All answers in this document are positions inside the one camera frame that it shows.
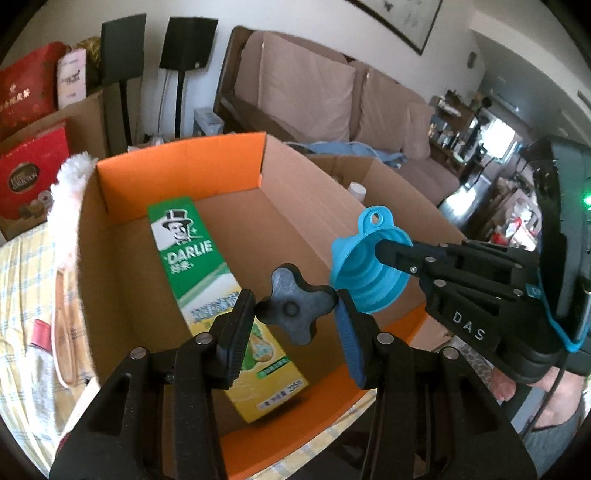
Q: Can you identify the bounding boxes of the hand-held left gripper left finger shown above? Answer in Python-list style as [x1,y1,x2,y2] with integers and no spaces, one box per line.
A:
[48,289,257,480]

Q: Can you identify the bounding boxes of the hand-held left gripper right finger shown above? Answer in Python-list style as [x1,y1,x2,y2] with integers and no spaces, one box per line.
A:
[333,287,536,480]

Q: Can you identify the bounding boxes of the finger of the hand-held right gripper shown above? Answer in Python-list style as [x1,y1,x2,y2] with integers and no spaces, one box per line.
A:
[421,276,528,352]
[374,239,539,288]

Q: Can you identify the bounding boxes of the black star knob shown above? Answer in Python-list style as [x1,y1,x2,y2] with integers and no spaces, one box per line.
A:
[255,263,338,346]

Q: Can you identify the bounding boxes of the blue collapsible funnel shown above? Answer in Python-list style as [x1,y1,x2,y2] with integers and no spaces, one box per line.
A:
[329,206,414,317]

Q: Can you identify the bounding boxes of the cardboard box with orange flaps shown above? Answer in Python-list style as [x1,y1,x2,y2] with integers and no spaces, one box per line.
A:
[76,133,468,479]

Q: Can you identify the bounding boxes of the small bottle with pink cap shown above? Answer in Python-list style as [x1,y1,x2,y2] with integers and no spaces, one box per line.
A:
[27,320,57,398]

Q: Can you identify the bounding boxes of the white fluffy duster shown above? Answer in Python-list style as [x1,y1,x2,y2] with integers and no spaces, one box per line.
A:
[46,154,99,388]

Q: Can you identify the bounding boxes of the person's right hand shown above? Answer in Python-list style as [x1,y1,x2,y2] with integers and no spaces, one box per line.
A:
[490,369,520,407]

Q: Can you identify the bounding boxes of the open plain cardboard box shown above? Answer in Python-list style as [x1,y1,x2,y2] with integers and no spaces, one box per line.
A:
[305,154,467,243]

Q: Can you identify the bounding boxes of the wooden sofa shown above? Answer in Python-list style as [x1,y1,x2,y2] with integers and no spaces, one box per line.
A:
[215,25,462,208]

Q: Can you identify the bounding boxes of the green toothpaste box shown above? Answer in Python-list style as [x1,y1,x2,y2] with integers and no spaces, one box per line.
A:
[147,196,309,424]

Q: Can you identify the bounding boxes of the small beige sofa cushion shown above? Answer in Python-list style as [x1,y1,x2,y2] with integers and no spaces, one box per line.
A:
[403,102,435,161]

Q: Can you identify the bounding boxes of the cluttered shelf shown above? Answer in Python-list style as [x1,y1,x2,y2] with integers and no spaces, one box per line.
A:
[427,90,482,185]

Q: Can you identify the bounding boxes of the blue cloth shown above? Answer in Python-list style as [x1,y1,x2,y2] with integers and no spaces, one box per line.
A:
[295,141,409,168]

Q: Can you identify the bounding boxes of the person's grey clothing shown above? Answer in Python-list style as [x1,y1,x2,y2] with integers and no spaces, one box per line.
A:
[522,369,588,468]

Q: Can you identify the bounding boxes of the yellow plaid cloth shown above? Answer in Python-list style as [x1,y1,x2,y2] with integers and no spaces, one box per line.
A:
[0,222,100,462]

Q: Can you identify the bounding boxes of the large beige sofa cushion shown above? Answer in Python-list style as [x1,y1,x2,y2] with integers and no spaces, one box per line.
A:
[235,31,357,145]

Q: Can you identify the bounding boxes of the black speaker stand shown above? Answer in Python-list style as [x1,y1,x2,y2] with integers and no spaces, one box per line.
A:
[117,78,134,153]
[174,69,188,138]

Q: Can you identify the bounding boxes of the red chocolate box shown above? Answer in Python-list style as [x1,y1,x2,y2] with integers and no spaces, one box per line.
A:
[0,121,71,241]

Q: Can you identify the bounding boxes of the brown cardboard box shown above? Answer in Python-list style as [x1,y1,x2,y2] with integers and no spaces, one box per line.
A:
[0,90,109,160]

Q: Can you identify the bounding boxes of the black box speaker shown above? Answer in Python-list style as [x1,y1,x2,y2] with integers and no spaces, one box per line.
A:
[159,17,219,72]

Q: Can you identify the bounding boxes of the pink carton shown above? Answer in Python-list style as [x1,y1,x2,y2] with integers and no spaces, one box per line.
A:
[56,50,88,110]

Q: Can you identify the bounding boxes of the large red gift box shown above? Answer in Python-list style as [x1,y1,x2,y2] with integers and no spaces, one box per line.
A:
[0,41,70,134]

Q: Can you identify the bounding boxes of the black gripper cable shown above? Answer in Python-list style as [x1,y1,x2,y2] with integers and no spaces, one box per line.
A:
[519,351,571,439]

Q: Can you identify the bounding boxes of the framed wall picture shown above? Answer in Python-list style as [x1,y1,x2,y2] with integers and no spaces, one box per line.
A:
[346,0,446,56]

